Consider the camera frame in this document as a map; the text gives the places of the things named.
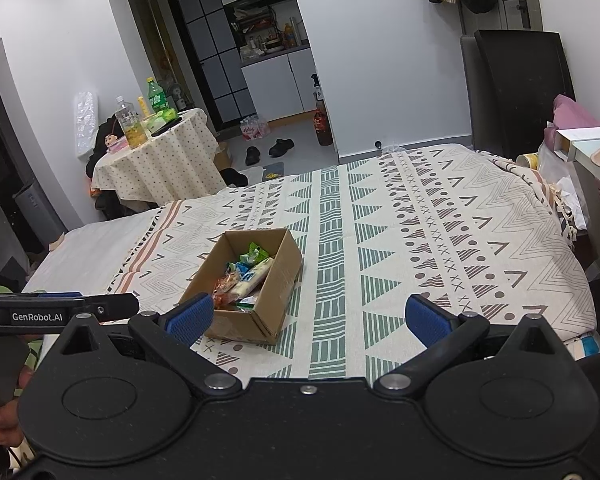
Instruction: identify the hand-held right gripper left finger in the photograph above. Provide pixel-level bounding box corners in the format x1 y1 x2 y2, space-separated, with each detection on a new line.
42 292 243 401

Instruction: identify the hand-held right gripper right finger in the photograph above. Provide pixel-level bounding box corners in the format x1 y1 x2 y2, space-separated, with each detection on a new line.
374 294 576 400

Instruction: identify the white long snack packet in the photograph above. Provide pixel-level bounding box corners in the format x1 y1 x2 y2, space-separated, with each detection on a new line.
232 257 276 298

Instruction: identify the green snack packet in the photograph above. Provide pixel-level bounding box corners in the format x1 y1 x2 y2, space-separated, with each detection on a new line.
239 242 270 266

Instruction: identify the brown cardboard box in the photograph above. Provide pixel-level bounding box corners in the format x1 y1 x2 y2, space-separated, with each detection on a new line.
179 227 303 346

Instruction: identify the person's left hand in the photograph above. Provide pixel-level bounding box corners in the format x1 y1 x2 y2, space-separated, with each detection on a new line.
0 367 36 448

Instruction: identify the white bed sheet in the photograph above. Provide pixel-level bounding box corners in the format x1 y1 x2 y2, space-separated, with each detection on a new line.
22 210 161 296

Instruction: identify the grey ribbed appliance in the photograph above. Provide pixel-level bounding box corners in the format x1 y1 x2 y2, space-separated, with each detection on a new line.
12 180 66 256

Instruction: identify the black cloth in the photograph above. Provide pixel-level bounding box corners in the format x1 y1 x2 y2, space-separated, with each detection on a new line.
220 167 251 188

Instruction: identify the table with dotted tablecloth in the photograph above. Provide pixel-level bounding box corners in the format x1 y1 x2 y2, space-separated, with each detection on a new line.
91 108 220 206

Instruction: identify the dark clothes pile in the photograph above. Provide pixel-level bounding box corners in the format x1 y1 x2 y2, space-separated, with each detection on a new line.
85 115 126 221

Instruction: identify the blue striped cloth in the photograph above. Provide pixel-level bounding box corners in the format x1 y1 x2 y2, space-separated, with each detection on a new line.
577 332 600 361

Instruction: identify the grey floor mat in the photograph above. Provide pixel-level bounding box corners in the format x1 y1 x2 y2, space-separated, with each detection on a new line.
240 160 286 183

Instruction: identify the small open carton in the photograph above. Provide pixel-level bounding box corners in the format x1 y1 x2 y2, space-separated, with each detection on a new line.
212 142 233 171

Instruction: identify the white plastic bag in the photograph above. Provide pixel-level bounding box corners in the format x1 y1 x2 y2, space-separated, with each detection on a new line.
537 140 588 231

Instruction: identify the bubble wrap sheet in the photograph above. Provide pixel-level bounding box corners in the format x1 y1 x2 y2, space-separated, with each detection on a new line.
72 91 99 157

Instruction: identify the pink pack of water bottles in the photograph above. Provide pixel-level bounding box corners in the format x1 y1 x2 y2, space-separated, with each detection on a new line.
240 116 272 142

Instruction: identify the green pack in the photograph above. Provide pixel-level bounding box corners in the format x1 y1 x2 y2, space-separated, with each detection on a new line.
142 109 178 131

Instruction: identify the clear bottle yellow liquid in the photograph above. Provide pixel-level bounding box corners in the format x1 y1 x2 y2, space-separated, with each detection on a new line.
114 96 148 147

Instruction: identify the white side table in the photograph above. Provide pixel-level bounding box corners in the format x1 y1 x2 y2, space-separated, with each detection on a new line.
555 127 600 281

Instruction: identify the large dark sauce bottle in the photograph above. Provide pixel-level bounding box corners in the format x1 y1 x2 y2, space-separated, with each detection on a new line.
313 101 333 147

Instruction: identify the small desk fan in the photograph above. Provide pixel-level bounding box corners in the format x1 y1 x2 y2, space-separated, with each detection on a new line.
166 82 187 111

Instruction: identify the green plastic bottle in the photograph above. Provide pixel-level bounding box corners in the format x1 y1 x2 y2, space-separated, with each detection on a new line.
146 77 170 113

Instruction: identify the pink cloth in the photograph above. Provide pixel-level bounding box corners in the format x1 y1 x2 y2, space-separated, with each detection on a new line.
544 94 600 148

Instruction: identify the white kitchen cabinet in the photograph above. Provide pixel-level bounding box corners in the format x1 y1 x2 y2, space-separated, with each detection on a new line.
241 49 317 121

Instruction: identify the black chair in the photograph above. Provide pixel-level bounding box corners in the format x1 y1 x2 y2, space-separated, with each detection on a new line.
460 29 577 161

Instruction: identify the black grid glass door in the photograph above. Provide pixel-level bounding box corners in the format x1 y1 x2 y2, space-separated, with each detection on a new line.
167 0 256 128

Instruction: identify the metal dish rack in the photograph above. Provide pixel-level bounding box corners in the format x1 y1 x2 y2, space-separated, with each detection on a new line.
232 2 281 53

